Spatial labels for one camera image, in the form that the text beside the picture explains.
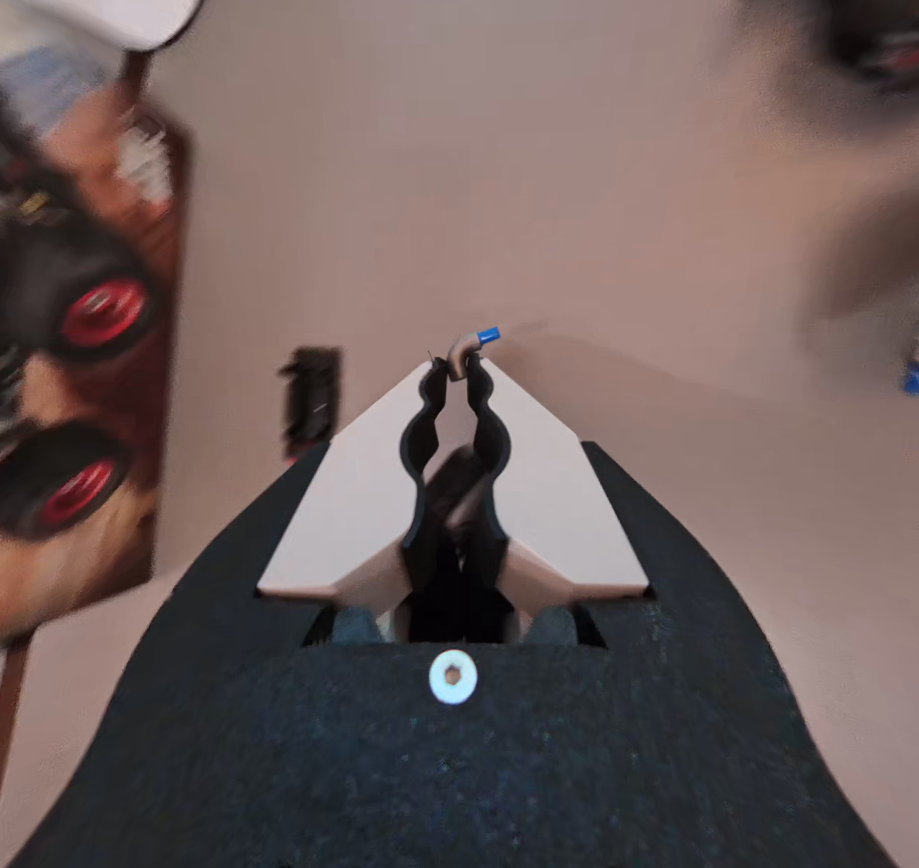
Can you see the Lego Technic instruction booklet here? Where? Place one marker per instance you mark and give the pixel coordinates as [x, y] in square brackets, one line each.
[86, 351]

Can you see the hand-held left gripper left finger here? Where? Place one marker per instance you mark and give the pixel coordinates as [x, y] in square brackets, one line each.
[344, 509]

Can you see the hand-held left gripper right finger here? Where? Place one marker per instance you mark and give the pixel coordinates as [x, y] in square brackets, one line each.
[567, 516]

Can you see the black lego beam piece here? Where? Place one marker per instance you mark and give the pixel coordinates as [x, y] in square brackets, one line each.
[312, 401]

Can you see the grey lego connector piece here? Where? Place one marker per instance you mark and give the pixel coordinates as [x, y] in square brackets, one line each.
[468, 351]

